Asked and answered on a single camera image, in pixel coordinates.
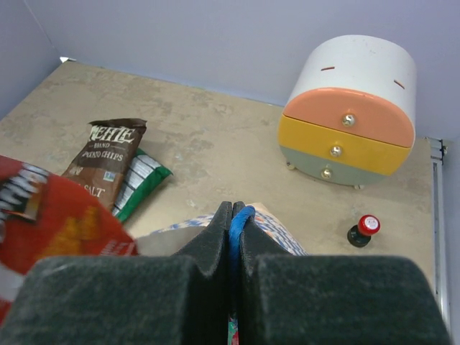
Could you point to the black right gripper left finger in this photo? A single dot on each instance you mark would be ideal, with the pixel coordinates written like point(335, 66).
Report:
point(76, 300)

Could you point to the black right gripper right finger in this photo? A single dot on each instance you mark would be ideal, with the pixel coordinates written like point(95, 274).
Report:
point(368, 300)

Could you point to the blue checkered paper bag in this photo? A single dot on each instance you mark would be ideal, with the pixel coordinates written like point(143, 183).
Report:
point(230, 271)

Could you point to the green chips bag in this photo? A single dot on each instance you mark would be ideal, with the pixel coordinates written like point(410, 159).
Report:
point(144, 175)

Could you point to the brown potato chips bag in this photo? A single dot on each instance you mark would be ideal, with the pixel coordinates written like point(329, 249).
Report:
point(103, 162)

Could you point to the red doritos bag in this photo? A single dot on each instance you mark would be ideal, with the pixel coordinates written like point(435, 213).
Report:
point(45, 215)

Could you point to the round drawer box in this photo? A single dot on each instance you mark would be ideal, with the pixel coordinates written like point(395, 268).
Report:
point(350, 118)

